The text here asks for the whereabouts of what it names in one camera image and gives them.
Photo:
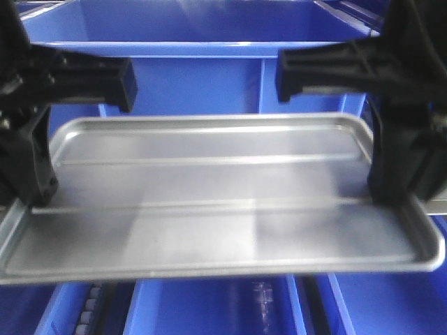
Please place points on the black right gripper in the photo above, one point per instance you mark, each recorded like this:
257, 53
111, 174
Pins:
406, 61

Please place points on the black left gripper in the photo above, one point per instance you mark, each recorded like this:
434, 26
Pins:
32, 75

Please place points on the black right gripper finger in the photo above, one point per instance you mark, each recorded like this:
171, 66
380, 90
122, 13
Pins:
433, 167

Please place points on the small silver ribbed tray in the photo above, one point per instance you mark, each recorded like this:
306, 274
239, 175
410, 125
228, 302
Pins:
204, 196

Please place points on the large blue plastic bin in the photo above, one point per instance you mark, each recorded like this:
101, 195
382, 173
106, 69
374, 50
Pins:
206, 57

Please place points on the lower centre blue bin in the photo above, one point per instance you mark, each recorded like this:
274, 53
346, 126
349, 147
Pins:
260, 305

